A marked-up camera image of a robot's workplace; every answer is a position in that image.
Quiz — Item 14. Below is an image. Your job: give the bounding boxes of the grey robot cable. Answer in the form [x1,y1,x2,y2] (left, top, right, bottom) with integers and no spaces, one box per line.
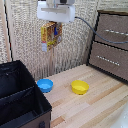
[74,15,128,46]

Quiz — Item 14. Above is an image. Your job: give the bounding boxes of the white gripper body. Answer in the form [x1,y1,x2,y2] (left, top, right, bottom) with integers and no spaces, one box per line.
[36,0,76,24]

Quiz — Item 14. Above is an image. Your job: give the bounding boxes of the blue plastic bowl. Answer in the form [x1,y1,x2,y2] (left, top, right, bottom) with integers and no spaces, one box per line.
[36,78,54,94]

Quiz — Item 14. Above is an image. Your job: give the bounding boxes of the yellow plastic bowl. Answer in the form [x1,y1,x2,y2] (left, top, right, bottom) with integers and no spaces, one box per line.
[70,79,90,96]

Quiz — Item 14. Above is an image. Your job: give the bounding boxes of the black fabric storage box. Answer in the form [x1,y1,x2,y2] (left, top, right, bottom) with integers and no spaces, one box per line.
[0,59,53,128]

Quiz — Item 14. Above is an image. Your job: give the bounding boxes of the brown drawer cabinet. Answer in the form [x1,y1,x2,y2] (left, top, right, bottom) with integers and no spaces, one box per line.
[86,9,128,84]

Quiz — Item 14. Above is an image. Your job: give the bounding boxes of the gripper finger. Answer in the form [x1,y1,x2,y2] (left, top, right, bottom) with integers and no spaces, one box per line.
[41,41,48,53]
[56,22,64,36]

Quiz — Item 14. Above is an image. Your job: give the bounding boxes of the yellow granola bars box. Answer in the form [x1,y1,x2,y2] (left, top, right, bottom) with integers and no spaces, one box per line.
[40,21,64,53]

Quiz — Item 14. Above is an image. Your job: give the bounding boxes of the silver drawer handle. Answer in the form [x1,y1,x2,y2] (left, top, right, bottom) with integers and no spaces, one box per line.
[103,28,128,37]
[95,54,121,67]

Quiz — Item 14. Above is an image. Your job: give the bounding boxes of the beige woven curtain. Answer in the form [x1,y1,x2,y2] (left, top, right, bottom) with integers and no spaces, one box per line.
[0,0,128,82]

